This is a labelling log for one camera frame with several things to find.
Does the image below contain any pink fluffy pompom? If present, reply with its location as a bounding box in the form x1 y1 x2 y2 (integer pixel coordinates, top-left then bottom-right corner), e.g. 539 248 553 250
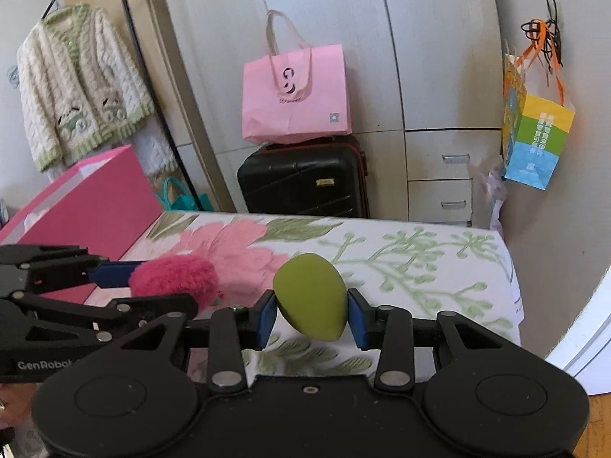
128 254 220 310

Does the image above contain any grey wardrobe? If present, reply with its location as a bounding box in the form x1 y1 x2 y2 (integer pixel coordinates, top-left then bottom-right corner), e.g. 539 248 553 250
145 0 501 226

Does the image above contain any colourful hanging gift bag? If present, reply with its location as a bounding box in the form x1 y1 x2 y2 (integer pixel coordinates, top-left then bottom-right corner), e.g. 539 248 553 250
501 53 576 190

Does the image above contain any person's left hand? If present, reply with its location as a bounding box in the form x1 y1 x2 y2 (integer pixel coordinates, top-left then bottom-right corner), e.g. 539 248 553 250
0 384 37 430

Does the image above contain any cream knitted cardigan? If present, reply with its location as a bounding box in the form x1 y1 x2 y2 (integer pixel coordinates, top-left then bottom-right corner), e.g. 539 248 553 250
16 3 154 173

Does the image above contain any green makeup sponge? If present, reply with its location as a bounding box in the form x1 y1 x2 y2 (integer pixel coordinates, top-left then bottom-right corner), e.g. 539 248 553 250
272 253 348 341

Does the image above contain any pink storage box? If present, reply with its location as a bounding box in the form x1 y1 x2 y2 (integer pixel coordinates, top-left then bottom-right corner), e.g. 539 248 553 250
0 144 165 306

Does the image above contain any pink paper shopping bag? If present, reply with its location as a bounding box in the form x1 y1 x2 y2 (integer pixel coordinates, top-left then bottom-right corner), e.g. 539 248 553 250
241 10 352 145

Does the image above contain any black suitcase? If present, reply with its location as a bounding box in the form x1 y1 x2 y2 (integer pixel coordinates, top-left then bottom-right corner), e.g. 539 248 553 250
237 135 371 218

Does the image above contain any teal gift bag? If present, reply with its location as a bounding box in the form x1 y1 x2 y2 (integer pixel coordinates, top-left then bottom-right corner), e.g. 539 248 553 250
156 177 214 212

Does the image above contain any white door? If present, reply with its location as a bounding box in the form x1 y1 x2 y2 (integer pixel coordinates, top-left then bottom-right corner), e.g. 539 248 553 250
546 269 611 396

